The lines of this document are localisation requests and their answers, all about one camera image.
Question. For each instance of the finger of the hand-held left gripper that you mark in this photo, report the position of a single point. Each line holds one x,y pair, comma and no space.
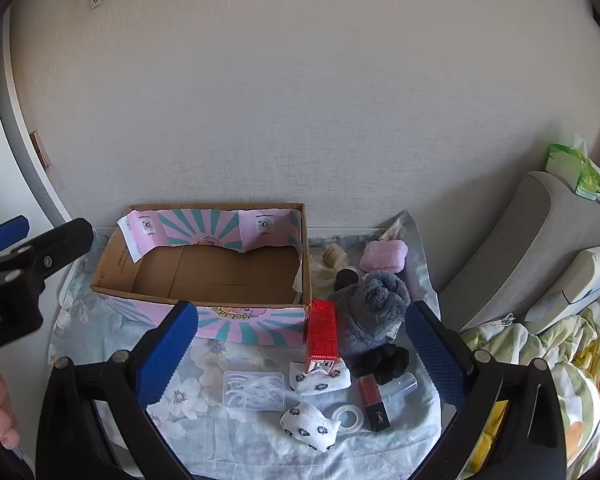
60,245
5,235

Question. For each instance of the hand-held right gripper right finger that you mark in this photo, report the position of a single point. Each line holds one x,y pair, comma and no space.
435,360

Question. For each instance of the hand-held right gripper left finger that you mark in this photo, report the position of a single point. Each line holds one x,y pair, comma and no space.
170,355

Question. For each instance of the small clear cup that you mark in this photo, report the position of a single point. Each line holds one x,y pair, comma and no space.
402,387

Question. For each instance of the grey plush toy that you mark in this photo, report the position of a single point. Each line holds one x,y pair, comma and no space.
375,305

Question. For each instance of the clear plastic box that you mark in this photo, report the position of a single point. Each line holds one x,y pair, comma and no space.
252,390

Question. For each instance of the pink printed cardboard box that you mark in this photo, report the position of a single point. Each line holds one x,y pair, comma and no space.
220,270

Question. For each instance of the red drink carton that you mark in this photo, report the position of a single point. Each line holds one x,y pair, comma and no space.
322,335

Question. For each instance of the pink fluffy cloth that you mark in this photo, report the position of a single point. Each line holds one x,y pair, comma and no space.
384,256

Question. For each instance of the white patterned sock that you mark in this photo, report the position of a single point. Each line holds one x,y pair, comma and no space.
307,427

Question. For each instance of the person's left hand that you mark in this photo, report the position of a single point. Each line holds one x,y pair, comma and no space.
0,410

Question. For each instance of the black sock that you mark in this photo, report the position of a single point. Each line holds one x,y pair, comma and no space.
385,362

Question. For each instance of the small brown block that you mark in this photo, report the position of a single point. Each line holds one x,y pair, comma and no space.
42,149

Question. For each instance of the floral patterned pouch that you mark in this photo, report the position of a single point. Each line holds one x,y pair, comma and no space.
325,384

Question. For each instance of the clear tape roll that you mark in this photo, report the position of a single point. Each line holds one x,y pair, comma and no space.
336,416

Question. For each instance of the beige crumpled wrapper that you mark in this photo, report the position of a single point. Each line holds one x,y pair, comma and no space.
394,231

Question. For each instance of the cream small jar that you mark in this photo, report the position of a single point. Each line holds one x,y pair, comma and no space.
334,255

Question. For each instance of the grey cushion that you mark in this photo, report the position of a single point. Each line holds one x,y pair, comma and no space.
520,240

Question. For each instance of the floral blanket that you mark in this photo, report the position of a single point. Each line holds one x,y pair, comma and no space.
580,385

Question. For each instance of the white pillow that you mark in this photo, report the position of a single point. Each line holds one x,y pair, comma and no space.
580,272

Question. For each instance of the green tissue pack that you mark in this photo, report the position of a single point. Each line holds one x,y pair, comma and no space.
572,165

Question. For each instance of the white curved frame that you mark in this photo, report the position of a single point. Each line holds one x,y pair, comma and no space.
15,125

